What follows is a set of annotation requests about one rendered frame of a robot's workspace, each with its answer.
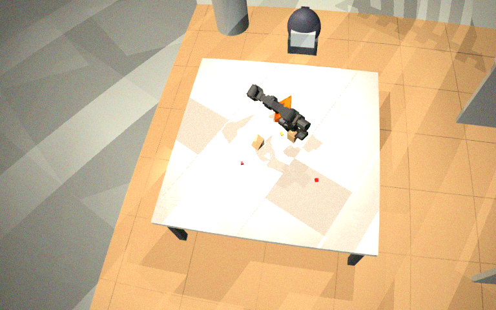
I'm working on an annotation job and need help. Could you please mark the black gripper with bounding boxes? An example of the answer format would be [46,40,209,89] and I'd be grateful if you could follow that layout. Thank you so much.
[278,117,308,141]

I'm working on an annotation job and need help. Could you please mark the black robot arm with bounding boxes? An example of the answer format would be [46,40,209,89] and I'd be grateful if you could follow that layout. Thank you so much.
[246,84,311,132]

